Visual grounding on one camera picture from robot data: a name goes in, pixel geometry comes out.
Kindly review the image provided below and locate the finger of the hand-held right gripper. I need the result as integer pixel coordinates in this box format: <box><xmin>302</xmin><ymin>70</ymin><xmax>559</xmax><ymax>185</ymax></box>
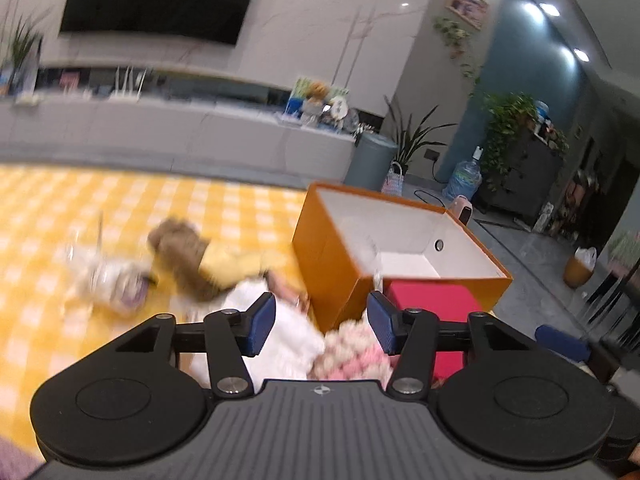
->
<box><xmin>535</xmin><ymin>324</ymin><xmax>592</xmax><ymax>365</ymax></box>

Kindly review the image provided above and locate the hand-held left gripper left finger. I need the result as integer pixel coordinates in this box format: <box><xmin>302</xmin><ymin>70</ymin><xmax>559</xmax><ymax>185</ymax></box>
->
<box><xmin>115</xmin><ymin>292</ymin><xmax>277</xmax><ymax>397</ymax></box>

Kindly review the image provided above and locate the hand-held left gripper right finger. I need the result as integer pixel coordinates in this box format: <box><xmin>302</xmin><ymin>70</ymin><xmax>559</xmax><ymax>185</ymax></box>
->
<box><xmin>367</xmin><ymin>290</ymin><xmax>541</xmax><ymax>397</ymax></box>

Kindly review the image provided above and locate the white soft cloth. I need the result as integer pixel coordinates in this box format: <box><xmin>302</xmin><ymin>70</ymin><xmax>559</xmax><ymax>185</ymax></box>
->
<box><xmin>186</xmin><ymin>279</ymin><xmax>327</xmax><ymax>390</ymax></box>

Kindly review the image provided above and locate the pink and white plush toy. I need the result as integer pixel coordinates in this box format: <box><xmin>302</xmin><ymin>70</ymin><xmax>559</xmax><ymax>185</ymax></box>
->
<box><xmin>306</xmin><ymin>321</ymin><xmax>397</xmax><ymax>389</ymax></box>

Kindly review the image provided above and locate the orange cardboard box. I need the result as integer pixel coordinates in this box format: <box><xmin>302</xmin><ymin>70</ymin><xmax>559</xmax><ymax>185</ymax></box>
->
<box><xmin>292</xmin><ymin>182</ymin><xmax>514</xmax><ymax>335</ymax></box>

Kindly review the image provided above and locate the brown knotted plush toy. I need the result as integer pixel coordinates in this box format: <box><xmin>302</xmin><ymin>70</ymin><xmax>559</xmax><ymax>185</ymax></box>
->
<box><xmin>148</xmin><ymin>217</ymin><xmax>227</xmax><ymax>303</ymax></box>

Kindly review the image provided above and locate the red box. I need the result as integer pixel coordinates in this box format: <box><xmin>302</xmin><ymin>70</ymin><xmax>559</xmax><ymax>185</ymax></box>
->
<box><xmin>384</xmin><ymin>281</ymin><xmax>495</xmax><ymax>382</ymax></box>

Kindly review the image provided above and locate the yellow garment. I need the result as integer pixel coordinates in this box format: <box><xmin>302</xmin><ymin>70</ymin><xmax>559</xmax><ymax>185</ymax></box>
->
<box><xmin>198</xmin><ymin>243</ymin><xmax>273</xmax><ymax>292</ymax></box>

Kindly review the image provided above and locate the dark dining chair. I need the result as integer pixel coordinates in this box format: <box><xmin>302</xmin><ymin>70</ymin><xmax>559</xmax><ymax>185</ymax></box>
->
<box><xmin>582</xmin><ymin>259</ymin><xmax>640</xmax><ymax>333</ymax></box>

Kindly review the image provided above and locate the orange bucket with white bag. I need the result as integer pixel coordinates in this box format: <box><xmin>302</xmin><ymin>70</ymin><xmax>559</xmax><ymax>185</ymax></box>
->
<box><xmin>563</xmin><ymin>247</ymin><xmax>598</xmax><ymax>289</ymax></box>

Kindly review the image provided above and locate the pink small heater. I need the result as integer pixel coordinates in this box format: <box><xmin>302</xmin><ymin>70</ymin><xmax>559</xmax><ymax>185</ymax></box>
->
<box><xmin>449</xmin><ymin>197</ymin><xmax>474</xmax><ymax>225</ymax></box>

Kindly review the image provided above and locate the woven basket bag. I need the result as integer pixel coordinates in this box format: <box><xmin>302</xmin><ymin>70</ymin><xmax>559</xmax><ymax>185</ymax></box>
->
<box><xmin>381</xmin><ymin>162</ymin><xmax>404</xmax><ymax>196</ymax></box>

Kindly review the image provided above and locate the grey trash bin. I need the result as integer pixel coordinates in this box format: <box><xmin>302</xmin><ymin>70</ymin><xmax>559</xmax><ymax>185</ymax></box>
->
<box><xmin>344</xmin><ymin>132</ymin><xmax>399</xmax><ymax>192</ymax></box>

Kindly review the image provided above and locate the clear plastic packet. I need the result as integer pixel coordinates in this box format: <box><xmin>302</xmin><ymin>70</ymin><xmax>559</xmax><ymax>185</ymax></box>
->
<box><xmin>64</xmin><ymin>240</ymin><xmax>157</xmax><ymax>314</ymax></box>

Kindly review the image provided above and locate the blue water bottle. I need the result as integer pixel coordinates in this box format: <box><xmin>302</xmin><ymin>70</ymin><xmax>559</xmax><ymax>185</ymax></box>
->
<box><xmin>442</xmin><ymin>146</ymin><xmax>484</xmax><ymax>202</ymax></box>

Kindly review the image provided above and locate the dark storage cabinet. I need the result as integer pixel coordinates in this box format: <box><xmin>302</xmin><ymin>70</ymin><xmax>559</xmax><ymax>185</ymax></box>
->
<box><xmin>479</xmin><ymin>124</ymin><xmax>565</xmax><ymax>218</ymax></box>

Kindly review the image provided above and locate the long-leaf potted plant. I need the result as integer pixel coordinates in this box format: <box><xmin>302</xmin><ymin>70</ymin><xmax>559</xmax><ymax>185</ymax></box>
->
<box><xmin>384</xmin><ymin>95</ymin><xmax>458</xmax><ymax>173</ymax></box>

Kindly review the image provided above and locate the grey television cabinet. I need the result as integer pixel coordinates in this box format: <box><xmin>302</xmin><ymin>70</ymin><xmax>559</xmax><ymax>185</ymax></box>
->
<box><xmin>0</xmin><ymin>62</ymin><xmax>357</xmax><ymax>177</ymax></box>

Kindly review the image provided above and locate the yellow checked mat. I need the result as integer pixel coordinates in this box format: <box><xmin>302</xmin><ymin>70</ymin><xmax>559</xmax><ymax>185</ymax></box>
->
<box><xmin>0</xmin><ymin>164</ymin><xmax>321</xmax><ymax>463</ymax></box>

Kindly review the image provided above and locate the climbing green plant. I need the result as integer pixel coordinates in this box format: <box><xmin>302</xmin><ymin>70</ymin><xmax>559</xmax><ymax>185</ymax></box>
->
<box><xmin>433</xmin><ymin>16</ymin><xmax>540</xmax><ymax>192</ymax></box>

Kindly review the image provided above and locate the pile of colourful toys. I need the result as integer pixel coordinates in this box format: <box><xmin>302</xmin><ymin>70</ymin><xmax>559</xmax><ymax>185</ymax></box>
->
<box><xmin>283</xmin><ymin>76</ymin><xmax>359</xmax><ymax>134</ymax></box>

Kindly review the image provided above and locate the white router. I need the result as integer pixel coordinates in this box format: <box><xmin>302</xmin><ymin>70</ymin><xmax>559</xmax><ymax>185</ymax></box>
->
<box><xmin>110</xmin><ymin>66</ymin><xmax>148</xmax><ymax>103</ymax></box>

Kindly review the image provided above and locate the green plant in vase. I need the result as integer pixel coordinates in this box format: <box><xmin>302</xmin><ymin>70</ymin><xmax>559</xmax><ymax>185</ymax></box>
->
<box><xmin>0</xmin><ymin>12</ymin><xmax>46</xmax><ymax>101</ymax></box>

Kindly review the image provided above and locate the framed wall picture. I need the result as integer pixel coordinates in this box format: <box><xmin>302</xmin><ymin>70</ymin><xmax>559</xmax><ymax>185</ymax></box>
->
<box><xmin>445</xmin><ymin>0</ymin><xmax>490</xmax><ymax>30</ymax></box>

